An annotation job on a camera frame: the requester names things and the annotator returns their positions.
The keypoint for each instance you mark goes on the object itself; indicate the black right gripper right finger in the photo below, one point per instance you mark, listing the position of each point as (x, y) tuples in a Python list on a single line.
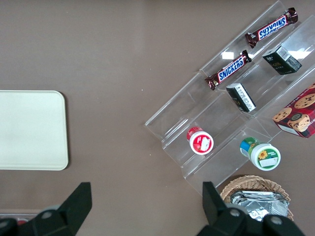
[(219, 216)]

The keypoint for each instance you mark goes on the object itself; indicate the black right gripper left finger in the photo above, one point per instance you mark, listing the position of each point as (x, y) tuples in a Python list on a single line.
[(73, 209)]

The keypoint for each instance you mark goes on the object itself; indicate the light tan wicker basket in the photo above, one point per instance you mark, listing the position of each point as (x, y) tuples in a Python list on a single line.
[(256, 182)]

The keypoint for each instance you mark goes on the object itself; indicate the beige rectangular serving tray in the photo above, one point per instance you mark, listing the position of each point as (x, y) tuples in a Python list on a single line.
[(32, 130)]

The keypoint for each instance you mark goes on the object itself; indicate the silver foil packets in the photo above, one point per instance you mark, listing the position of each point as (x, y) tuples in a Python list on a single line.
[(261, 204)]

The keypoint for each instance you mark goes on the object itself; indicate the red aluminium cola bottle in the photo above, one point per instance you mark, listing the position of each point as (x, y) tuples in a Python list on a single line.
[(21, 222)]

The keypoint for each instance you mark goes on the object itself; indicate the green lid yogurt cup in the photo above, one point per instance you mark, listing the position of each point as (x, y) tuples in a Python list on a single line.
[(261, 153)]

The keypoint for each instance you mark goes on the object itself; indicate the red lid yogurt cup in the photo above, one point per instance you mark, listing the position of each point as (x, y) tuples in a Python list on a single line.
[(200, 142)]

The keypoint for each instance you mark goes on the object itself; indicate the clear acrylic stepped display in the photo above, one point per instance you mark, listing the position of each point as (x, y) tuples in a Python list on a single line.
[(209, 118)]

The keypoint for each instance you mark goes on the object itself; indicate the small black carton box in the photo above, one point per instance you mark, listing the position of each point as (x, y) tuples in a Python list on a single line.
[(241, 98), (281, 60)]

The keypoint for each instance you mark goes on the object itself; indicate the red chocolate chip cookie box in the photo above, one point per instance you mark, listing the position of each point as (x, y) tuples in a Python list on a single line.
[(300, 115)]

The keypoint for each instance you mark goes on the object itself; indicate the Snickers chocolate bar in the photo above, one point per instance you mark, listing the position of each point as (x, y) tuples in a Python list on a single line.
[(230, 70), (272, 28)]

